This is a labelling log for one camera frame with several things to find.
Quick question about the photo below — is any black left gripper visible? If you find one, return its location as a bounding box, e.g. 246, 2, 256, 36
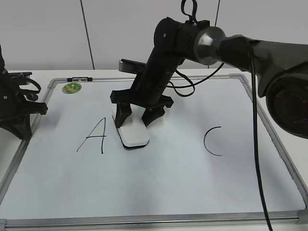
0, 69, 48, 140

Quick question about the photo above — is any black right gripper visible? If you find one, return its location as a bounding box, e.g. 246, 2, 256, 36
110, 17, 182, 128

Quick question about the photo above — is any white whiteboard eraser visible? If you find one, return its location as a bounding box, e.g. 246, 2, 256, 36
116, 105, 150, 149

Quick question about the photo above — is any white whiteboard with aluminium frame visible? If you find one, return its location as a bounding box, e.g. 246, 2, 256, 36
0, 73, 308, 231

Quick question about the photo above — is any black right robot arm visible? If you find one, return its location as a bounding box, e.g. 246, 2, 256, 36
110, 17, 308, 138

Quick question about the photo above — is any round green sticker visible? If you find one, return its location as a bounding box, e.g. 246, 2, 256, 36
62, 82, 82, 94

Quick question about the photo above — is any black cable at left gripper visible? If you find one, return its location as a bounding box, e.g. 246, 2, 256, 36
14, 72, 42, 102

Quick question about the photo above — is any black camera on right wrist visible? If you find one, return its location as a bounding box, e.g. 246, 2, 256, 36
118, 59, 146, 74

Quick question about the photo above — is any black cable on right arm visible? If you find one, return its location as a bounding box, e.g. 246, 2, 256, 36
168, 0, 274, 231

